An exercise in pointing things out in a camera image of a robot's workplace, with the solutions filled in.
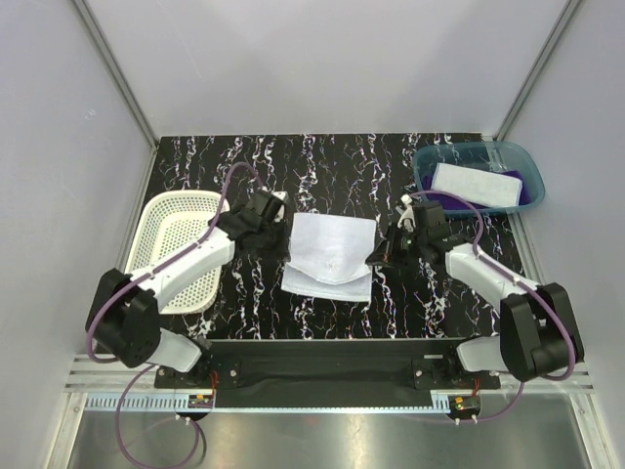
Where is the right connector box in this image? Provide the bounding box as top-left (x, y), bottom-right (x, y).
top-left (449, 395), bottom-right (481, 415)

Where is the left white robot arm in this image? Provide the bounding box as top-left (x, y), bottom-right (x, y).
top-left (85, 190), bottom-right (289, 387)

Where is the white plastic basket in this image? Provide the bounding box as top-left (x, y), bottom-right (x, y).
top-left (124, 190), bottom-right (221, 315)

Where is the light blue towel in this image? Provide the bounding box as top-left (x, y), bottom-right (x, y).
top-left (431, 163), bottom-right (522, 208)

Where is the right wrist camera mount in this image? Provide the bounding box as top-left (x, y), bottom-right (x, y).
top-left (396, 194), bottom-right (415, 233)

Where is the left connector box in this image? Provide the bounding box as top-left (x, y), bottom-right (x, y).
top-left (187, 394), bottom-right (215, 409)

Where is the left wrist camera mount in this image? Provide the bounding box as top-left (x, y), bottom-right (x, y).
top-left (271, 192), bottom-right (289, 223)

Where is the connector box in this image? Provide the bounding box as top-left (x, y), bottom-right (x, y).
top-left (449, 395), bottom-right (481, 415)
top-left (187, 394), bottom-right (215, 409)

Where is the pale lavender towel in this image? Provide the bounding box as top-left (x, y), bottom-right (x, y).
top-left (281, 213), bottom-right (377, 303)

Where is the teal transparent plastic tray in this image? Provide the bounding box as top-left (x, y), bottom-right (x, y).
top-left (412, 142), bottom-right (546, 217)

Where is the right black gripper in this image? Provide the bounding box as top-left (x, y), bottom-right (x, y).
top-left (365, 223), bottom-right (427, 270)

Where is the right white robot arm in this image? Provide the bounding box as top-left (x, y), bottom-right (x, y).
top-left (366, 201), bottom-right (584, 388)

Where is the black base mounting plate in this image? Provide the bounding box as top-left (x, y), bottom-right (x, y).
top-left (154, 339), bottom-right (501, 411)

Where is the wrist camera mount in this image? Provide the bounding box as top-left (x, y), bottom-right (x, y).
top-left (396, 194), bottom-right (415, 233)
top-left (271, 192), bottom-right (289, 223)

